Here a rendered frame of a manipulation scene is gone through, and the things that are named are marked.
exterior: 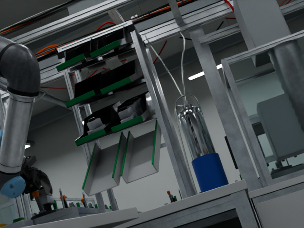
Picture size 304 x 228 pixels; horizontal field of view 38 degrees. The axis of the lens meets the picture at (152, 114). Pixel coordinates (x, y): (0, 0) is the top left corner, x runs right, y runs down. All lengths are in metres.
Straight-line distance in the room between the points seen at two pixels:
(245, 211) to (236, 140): 1.39
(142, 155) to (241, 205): 0.48
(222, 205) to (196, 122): 1.10
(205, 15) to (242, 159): 0.96
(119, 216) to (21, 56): 0.56
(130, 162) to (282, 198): 0.76
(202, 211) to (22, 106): 0.64
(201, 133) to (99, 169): 0.84
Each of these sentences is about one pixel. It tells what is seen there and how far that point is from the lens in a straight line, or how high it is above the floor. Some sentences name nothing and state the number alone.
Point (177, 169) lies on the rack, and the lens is 1.71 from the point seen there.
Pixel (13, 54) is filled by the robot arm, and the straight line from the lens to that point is 1.39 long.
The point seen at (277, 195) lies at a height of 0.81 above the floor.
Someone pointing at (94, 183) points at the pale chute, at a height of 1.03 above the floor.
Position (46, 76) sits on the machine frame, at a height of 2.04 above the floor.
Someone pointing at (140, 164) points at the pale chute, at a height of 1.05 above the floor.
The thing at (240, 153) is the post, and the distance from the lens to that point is 2.74.
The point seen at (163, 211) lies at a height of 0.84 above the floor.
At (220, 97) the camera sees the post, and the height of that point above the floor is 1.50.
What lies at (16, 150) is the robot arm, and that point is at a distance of 1.46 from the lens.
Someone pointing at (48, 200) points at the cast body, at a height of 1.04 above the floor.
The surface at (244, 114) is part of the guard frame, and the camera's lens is 2.28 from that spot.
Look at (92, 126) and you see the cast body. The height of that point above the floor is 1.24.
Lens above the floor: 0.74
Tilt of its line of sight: 16 degrees up
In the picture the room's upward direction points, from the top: 17 degrees counter-clockwise
